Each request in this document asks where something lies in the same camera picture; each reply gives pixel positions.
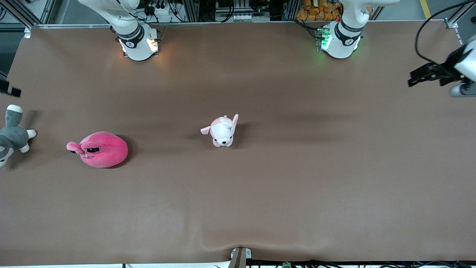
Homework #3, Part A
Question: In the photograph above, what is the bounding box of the round hot pink plush toy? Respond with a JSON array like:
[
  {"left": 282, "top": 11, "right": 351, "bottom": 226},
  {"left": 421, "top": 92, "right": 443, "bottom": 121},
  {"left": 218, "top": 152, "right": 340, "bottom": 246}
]
[{"left": 66, "top": 131, "right": 129, "bottom": 169}]

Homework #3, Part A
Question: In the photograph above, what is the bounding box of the grey white plush husky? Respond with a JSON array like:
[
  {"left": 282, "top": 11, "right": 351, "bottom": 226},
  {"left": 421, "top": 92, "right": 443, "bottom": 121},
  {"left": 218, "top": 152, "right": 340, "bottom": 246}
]
[{"left": 0, "top": 105, "right": 37, "bottom": 168}]

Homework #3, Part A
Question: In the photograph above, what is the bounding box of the orange items bin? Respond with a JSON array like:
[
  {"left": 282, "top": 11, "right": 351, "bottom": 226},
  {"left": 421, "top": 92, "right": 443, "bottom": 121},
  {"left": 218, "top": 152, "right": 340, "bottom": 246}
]
[{"left": 296, "top": 0, "right": 343, "bottom": 21}]

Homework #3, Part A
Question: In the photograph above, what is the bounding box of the white power strip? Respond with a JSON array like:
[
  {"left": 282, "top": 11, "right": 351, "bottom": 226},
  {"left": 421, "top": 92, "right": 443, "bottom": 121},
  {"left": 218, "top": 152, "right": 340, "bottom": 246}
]
[{"left": 232, "top": 13, "right": 261, "bottom": 22}]

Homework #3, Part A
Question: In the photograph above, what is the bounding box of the pale pink white plush dog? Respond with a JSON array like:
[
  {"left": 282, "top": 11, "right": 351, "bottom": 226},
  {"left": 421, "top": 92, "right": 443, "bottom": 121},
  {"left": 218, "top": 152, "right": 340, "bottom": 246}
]
[{"left": 200, "top": 114, "right": 239, "bottom": 148}]

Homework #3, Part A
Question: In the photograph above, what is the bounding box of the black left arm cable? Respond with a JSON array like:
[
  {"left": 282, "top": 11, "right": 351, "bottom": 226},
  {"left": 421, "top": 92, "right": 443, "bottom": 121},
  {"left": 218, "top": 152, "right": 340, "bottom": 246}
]
[{"left": 414, "top": 0, "right": 476, "bottom": 66}]

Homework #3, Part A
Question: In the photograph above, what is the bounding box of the aluminium frame profile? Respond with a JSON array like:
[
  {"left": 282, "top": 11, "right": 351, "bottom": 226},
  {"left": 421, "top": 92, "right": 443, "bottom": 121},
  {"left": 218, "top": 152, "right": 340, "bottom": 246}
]
[
  {"left": 0, "top": 0, "right": 57, "bottom": 29},
  {"left": 444, "top": 0, "right": 476, "bottom": 29}
]

